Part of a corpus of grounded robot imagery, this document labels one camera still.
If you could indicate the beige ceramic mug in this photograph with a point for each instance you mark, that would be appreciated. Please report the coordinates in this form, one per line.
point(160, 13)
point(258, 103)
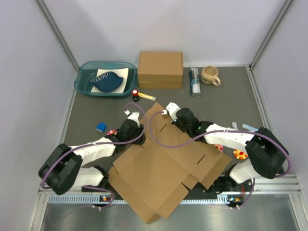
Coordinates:
point(209, 75)

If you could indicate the grey slotted cable duct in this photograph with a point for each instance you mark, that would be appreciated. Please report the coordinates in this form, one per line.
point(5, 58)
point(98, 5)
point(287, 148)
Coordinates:
point(204, 198)

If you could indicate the dark blue shoe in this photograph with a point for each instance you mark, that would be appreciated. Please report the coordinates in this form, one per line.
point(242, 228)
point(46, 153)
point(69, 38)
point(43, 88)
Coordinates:
point(107, 82)

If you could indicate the upper folded cardboard box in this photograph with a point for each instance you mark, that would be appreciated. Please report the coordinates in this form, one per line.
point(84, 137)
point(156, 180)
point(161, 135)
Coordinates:
point(160, 66)

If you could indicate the teal plastic bin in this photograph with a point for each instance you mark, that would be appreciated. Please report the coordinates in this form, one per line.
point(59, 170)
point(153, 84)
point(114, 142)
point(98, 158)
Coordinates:
point(82, 83)

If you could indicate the pink flower toy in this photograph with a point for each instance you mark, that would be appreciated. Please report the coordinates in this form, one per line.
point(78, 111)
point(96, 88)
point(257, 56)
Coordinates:
point(111, 131)
point(219, 147)

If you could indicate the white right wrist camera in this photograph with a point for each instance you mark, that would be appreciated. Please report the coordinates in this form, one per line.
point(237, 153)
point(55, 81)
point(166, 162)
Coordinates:
point(171, 110)

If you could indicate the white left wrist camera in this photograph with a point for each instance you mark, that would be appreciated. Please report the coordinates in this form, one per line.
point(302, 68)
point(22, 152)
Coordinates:
point(134, 116)

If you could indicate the blue small eraser block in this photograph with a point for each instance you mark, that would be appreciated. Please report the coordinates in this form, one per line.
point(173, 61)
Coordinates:
point(101, 127)

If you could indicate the orange grey marker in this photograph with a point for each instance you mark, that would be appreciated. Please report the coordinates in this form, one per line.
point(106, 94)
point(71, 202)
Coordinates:
point(234, 125)

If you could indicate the brown cardboard box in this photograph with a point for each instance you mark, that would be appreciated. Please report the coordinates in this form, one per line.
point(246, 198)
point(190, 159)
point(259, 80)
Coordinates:
point(154, 178)

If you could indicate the orange flower toy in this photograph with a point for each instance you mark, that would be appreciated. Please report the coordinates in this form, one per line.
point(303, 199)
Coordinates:
point(238, 154)

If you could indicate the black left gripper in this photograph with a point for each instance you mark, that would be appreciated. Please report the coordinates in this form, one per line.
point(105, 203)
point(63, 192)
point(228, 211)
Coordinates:
point(140, 141)

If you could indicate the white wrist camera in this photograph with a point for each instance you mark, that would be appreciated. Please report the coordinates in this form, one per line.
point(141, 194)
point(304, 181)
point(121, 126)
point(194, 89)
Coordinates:
point(134, 116)
point(171, 110)

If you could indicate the blue toothpaste box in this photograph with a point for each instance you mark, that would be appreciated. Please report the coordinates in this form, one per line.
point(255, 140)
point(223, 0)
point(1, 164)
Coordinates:
point(195, 89)

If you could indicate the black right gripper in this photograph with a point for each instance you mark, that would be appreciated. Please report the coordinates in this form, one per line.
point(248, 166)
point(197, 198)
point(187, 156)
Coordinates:
point(176, 124)

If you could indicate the lower folded cardboard box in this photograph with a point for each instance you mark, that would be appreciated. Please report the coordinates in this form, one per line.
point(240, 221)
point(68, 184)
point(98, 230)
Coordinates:
point(160, 85)

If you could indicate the folded cardboard box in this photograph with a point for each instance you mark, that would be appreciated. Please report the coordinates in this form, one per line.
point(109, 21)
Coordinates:
point(160, 66)
point(160, 85)

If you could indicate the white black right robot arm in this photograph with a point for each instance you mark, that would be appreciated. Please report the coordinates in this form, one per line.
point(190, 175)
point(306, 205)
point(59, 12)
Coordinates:
point(265, 154)

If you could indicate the pink flower toy right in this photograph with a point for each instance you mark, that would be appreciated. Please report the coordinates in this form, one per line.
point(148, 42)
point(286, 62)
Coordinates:
point(219, 147)

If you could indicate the red black stamp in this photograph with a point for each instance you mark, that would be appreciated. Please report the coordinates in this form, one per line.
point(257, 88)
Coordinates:
point(135, 96)

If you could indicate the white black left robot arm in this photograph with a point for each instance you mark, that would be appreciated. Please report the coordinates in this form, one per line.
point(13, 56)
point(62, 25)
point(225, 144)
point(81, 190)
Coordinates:
point(64, 169)

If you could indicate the pink flower toy left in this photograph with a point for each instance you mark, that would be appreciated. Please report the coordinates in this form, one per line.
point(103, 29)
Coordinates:
point(111, 131)

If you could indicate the yellow highlighter marker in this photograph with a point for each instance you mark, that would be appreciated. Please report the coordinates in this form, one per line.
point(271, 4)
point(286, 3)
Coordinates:
point(145, 96)

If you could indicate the light blue marker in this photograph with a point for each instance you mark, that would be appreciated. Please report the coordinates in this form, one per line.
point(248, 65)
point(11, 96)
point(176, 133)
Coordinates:
point(249, 128)

